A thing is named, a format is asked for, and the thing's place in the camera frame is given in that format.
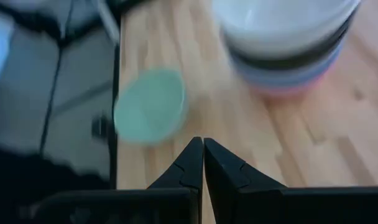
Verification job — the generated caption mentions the white plastic bowl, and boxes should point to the white plastic bowl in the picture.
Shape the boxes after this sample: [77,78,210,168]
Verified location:
[212,0,361,58]

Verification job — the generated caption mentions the pink plastic bowl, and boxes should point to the pink plastic bowl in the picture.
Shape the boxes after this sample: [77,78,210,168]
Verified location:
[251,67,333,98]

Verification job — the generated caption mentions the dark gray plastic bowl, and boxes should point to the dark gray plastic bowl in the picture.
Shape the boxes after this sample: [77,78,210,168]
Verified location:
[221,12,359,71]

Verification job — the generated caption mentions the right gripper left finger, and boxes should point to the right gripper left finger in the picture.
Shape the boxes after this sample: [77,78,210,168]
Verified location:
[35,136,204,224]

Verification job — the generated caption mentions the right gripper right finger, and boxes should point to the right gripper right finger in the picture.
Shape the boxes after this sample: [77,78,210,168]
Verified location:
[204,138,378,224]

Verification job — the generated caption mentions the green plastic bowl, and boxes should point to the green plastic bowl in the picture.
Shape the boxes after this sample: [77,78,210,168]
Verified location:
[113,68,189,146]

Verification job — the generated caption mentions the lavender plastic bowl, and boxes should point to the lavender plastic bowl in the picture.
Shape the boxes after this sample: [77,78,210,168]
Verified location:
[231,37,348,88]

